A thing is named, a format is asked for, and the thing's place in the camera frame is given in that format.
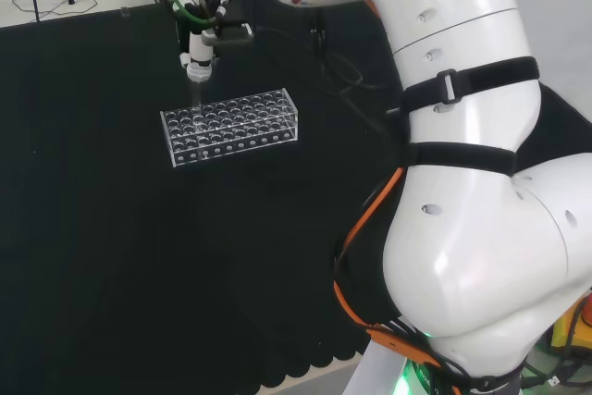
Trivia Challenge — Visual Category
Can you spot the yellow stop button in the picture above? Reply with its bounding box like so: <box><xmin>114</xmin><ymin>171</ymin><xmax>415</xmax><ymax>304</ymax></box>
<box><xmin>549</xmin><ymin>291</ymin><xmax>592</xmax><ymax>362</ymax></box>

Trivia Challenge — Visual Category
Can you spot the orange cable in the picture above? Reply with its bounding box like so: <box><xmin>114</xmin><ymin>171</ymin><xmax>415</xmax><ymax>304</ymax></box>
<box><xmin>333</xmin><ymin>167</ymin><xmax>463</xmax><ymax>395</ymax></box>

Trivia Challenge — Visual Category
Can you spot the black bench cloth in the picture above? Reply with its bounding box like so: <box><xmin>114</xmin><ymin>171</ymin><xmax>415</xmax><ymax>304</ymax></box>
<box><xmin>0</xmin><ymin>0</ymin><xmax>592</xmax><ymax>389</ymax></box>

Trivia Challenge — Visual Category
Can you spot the black arm strap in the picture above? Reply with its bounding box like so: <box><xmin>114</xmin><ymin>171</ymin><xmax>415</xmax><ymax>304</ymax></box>
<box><xmin>405</xmin><ymin>140</ymin><xmax>518</xmax><ymax>179</ymax></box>
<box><xmin>401</xmin><ymin>56</ymin><xmax>541</xmax><ymax>115</ymax></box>

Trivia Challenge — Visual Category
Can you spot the black cable bundle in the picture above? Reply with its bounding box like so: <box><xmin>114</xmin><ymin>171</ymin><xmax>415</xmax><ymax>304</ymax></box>
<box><xmin>256</xmin><ymin>5</ymin><xmax>408</xmax><ymax>142</ymax></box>

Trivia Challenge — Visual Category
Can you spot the clear plastic test tube rack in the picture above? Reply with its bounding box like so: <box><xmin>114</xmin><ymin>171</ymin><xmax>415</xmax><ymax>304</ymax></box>
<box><xmin>159</xmin><ymin>88</ymin><xmax>300</xmax><ymax>169</ymax></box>

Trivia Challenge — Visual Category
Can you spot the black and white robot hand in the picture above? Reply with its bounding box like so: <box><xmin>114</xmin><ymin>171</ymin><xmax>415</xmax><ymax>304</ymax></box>
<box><xmin>172</xmin><ymin>0</ymin><xmax>255</xmax><ymax>84</ymax></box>

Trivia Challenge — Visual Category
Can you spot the clear glass test tube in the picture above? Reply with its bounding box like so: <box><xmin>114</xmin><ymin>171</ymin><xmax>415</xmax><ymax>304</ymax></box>
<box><xmin>190</xmin><ymin>79</ymin><xmax>205</xmax><ymax>127</ymax></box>

